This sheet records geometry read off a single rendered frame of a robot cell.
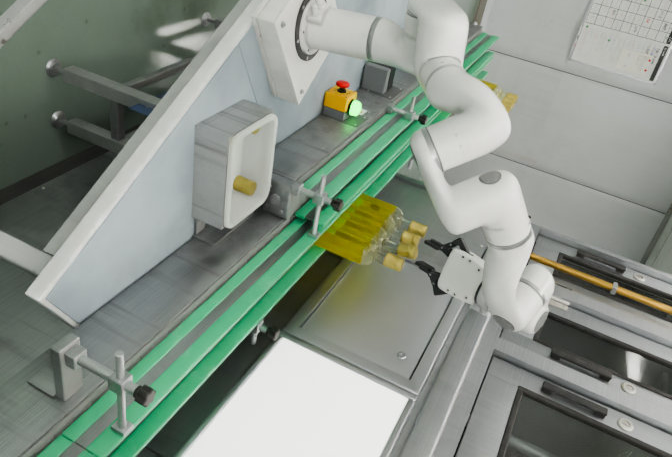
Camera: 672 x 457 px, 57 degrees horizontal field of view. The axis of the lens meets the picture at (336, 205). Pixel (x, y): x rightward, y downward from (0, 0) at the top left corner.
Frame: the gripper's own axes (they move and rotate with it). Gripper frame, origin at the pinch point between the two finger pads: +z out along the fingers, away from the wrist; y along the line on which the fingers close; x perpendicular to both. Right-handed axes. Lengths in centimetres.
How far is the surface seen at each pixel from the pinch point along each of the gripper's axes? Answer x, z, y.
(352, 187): -7.4, 31.6, 3.3
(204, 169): 42, 33, 4
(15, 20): 59, 89, 15
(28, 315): 57, 56, -43
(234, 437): 43, 1, -38
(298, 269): 13.6, 23.1, -15.5
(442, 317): -16.8, -2.4, -17.1
